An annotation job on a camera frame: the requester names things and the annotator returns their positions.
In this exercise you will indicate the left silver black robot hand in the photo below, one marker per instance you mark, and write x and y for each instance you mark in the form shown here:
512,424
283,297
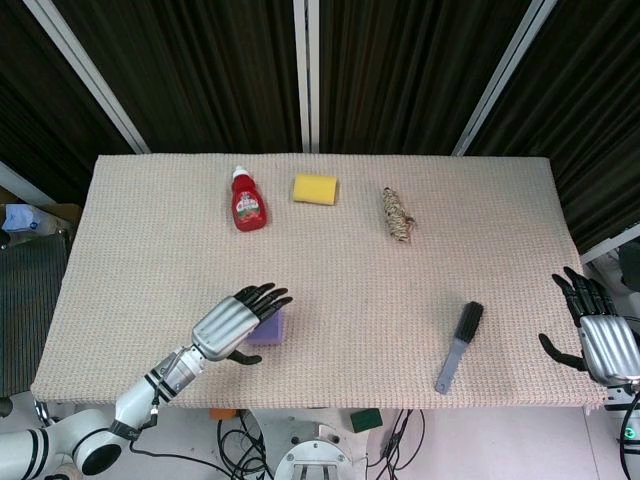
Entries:
227,328

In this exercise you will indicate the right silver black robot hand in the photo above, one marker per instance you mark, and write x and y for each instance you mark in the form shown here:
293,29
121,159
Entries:
602,345

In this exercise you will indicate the purple block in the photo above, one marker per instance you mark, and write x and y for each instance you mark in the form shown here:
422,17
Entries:
270,330

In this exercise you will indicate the round silver robot base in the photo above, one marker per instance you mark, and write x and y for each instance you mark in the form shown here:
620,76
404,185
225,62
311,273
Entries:
316,460

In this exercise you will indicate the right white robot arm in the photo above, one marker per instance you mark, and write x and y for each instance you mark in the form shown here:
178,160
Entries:
629,425

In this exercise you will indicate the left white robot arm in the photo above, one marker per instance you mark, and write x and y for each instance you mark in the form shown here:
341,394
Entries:
90,430

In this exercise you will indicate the orange block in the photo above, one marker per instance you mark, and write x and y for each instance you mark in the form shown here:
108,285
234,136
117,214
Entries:
222,413

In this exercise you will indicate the beige woven table cloth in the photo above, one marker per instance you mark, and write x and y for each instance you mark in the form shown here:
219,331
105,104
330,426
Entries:
320,280

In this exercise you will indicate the red ketchup bottle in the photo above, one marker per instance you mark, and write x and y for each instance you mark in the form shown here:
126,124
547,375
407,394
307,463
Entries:
248,206

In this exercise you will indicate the grey black brush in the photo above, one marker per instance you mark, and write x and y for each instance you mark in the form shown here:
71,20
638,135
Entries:
460,345

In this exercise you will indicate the yellow sponge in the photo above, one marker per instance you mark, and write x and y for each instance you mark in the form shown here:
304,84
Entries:
315,189

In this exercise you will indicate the green sponge block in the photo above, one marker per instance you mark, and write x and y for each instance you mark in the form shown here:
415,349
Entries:
366,419

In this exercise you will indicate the dark ribbed storage bin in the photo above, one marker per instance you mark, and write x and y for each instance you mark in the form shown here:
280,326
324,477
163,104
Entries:
31,310

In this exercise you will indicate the cardboard box with blue cloth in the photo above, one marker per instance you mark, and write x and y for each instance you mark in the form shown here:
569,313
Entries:
35,220

